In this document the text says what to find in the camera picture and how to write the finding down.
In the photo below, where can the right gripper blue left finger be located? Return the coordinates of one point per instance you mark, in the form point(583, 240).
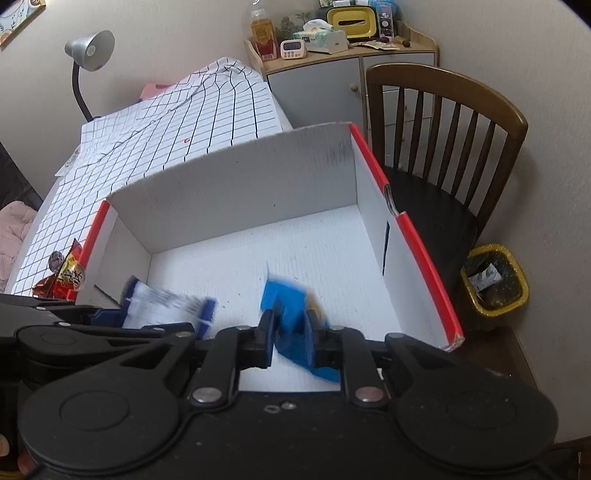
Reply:
point(256, 343)

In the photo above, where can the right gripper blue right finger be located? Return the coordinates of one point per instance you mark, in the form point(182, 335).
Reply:
point(322, 346)

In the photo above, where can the brown oreo snack bag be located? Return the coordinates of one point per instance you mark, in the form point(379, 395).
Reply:
point(46, 289)

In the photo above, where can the blue cookie packet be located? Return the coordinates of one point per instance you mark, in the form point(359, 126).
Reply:
point(294, 334)

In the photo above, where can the red yellow chips bag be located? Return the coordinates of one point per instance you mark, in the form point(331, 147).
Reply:
point(70, 276)

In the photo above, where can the white blue snack packet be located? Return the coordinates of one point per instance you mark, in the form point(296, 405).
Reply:
point(146, 307)

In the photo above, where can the dark round candy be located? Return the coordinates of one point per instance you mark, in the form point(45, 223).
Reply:
point(55, 261)

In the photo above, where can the pink jacket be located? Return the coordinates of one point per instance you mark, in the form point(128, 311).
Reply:
point(15, 221)

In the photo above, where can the red white cardboard box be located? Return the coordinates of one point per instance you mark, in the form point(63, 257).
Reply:
point(307, 206)

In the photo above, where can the paper items on table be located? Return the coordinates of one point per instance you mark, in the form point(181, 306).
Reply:
point(69, 161)

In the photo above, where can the yellow trash bin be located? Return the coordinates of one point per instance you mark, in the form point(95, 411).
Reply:
point(495, 281)

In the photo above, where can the brown wooden chair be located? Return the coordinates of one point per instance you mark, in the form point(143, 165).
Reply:
point(448, 144)

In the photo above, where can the white black checkered tablecloth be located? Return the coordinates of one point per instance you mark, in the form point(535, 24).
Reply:
point(223, 104)

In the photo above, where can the grey wooden cabinet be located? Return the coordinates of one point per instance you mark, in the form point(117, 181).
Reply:
point(322, 88)

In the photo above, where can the pink box on table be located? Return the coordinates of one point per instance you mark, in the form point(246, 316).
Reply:
point(151, 90)

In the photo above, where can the silver desk lamp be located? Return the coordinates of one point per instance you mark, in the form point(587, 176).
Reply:
point(89, 53)

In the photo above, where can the white digital timer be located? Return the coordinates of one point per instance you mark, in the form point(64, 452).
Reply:
point(293, 49)

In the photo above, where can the framed food picture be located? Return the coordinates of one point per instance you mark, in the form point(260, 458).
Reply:
point(16, 16)

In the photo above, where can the white tissue pack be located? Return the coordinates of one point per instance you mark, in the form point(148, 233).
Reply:
point(321, 37)

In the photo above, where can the orange drink bottle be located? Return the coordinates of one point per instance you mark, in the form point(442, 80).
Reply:
point(263, 34)

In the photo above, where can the yellow tissue box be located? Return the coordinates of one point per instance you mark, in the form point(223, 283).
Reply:
point(358, 22)

